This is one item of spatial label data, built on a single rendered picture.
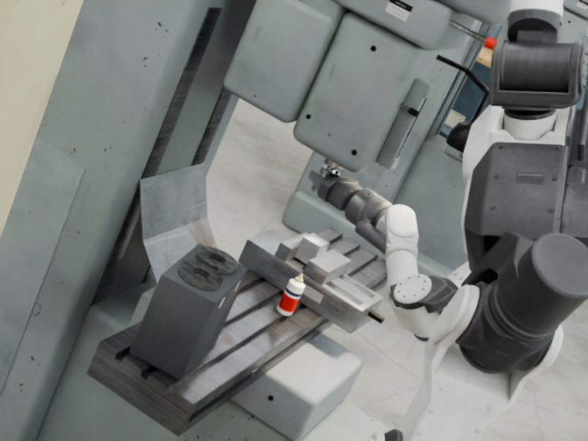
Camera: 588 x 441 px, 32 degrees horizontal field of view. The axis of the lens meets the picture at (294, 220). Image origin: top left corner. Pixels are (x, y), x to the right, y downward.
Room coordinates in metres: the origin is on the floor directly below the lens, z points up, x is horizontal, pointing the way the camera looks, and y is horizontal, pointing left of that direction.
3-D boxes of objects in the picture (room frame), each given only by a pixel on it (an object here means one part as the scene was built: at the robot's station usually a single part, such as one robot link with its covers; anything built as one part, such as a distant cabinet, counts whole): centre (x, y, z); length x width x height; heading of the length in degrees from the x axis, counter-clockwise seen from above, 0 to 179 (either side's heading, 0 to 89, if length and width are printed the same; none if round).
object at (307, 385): (2.30, -0.03, 0.76); 0.50 x 0.35 x 0.12; 73
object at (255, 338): (2.34, -0.04, 0.86); 1.24 x 0.23 x 0.08; 163
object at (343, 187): (2.24, -0.10, 1.24); 0.13 x 0.12 x 0.10; 145
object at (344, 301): (2.43, -0.10, 0.96); 0.35 x 0.15 x 0.11; 71
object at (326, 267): (2.43, -0.13, 0.99); 0.15 x 0.06 x 0.04; 161
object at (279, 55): (2.36, 0.16, 1.47); 0.24 x 0.19 x 0.26; 163
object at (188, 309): (1.89, 0.11, 1.00); 0.22 x 0.12 x 0.20; 173
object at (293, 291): (2.27, -0.07, 0.96); 0.04 x 0.04 x 0.11
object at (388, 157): (2.27, -0.13, 1.45); 0.04 x 0.04 x 0.21; 73
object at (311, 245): (2.44, -0.07, 1.01); 0.06 x 0.05 x 0.06; 161
